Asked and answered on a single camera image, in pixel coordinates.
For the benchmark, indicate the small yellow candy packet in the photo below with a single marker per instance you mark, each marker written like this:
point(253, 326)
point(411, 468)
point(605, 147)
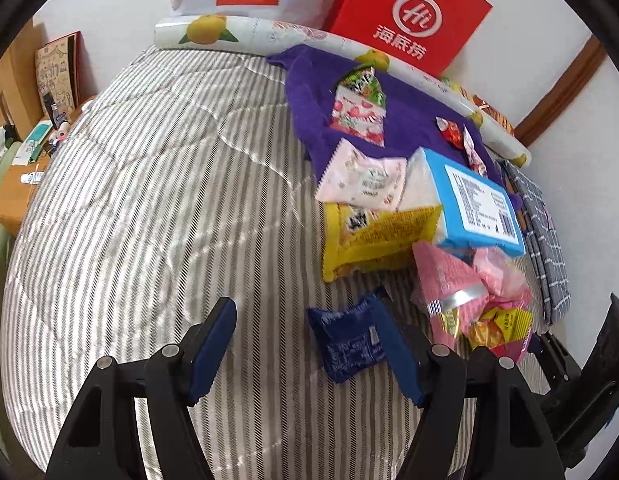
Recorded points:
point(504, 322)

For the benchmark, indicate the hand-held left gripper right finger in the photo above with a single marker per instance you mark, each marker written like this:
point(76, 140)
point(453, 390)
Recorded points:
point(407, 365)

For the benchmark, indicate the illustrated book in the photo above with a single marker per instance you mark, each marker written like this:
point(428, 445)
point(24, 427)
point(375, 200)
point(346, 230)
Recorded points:
point(57, 75)

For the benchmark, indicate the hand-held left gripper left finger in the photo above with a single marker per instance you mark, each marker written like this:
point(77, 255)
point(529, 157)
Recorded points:
point(214, 352)

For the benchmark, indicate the grey grid pattern folded cloth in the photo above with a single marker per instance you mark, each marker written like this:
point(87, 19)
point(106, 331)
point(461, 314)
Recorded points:
point(539, 240)

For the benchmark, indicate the purple towel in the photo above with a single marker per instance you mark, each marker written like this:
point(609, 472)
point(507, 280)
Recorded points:
point(314, 105)

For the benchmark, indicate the green snack packet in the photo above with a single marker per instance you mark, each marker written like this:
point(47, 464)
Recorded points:
point(364, 82)

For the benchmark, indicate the pink text-printed snack packet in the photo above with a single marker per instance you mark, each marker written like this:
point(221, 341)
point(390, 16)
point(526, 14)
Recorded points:
point(504, 275)

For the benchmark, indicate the light pink cartoon snack packet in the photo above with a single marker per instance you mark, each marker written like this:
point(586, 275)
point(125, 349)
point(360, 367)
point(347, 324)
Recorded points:
point(364, 180)

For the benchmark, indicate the blue tissue pack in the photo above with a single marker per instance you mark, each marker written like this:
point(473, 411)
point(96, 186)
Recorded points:
point(474, 205)

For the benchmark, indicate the orange chips bag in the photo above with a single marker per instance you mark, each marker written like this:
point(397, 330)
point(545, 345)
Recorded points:
point(492, 110)

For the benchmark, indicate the red candy packet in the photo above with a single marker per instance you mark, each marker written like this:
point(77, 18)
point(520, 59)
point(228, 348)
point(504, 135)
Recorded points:
point(449, 132)

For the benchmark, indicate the peach print snack packet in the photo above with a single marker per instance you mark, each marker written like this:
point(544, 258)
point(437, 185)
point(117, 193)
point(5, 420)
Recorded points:
point(359, 120)

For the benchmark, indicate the brown wooden door frame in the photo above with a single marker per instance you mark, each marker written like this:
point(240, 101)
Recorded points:
point(564, 90)

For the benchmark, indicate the white tube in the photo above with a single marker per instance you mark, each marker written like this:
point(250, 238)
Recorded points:
point(33, 177)

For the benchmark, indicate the teal box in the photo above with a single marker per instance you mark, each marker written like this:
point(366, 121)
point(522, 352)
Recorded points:
point(35, 135)

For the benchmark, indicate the bright yellow snack packet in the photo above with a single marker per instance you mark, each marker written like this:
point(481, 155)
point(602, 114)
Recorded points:
point(379, 237)

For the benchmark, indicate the striped mattress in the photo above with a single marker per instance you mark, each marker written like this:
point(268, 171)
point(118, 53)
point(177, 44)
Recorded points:
point(139, 210)

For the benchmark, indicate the red paper bag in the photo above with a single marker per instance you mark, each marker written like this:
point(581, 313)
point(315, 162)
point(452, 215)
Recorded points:
point(409, 10)

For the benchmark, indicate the dark blue snack packet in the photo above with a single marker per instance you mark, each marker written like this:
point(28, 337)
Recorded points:
point(347, 342)

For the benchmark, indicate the large pink silver-banded snack packet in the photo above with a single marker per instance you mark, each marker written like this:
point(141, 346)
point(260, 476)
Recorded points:
point(447, 280)

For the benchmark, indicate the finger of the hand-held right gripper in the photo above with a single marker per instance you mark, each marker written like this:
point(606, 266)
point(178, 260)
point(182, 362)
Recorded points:
point(557, 367)
point(607, 350)

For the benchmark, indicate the wooden bedside table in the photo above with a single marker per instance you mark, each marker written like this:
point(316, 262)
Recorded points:
point(19, 200)

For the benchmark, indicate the yellow chips bag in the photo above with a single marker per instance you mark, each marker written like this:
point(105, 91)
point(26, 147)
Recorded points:
point(452, 84)

